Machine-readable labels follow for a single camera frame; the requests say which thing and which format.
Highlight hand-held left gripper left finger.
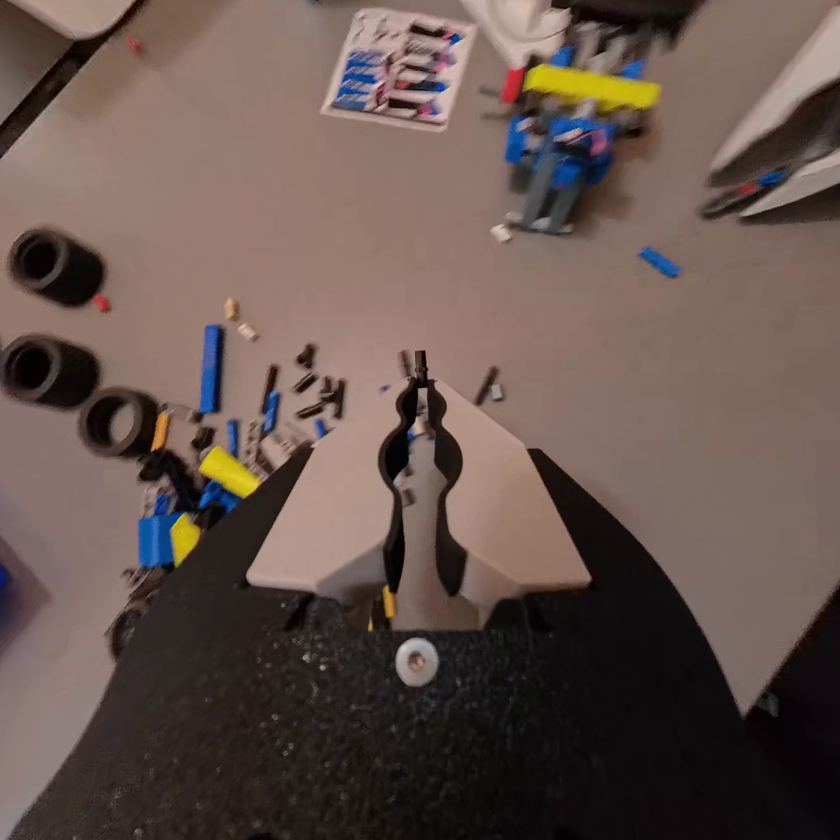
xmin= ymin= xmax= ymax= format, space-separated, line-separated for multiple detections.
xmin=245 ymin=379 xmax=419 ymax=596

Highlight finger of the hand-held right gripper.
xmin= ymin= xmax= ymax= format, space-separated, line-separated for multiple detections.
xmin=703 ymin=8 xmax=840 ymax=185
xmin=735 ymin=131 xmax=840 ymax=221

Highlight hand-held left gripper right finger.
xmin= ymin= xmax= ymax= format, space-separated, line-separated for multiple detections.
xmin=427 ymin=379 xmax=593 ymax=601

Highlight grey bent lego beam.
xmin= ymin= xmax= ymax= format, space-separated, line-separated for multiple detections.
xmin=697 ymin=169 xmax=788 ymax=221

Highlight small blue lego plate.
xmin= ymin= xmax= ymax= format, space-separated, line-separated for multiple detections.
xmin=637 ymin=246 xmax=683 ymax=280

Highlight pile of loose lego parts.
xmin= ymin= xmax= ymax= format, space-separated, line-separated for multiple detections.
xmin=121 ymin=297 xmax=508 ymax=592

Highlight partly built lego model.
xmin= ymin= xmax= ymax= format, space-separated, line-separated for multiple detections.
xmin=481 ymin=20 xmax=664 ymax=238

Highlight lego sticker sheet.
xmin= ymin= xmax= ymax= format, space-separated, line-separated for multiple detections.
xmin=319 ymin=7 xmax=478 ymax=133

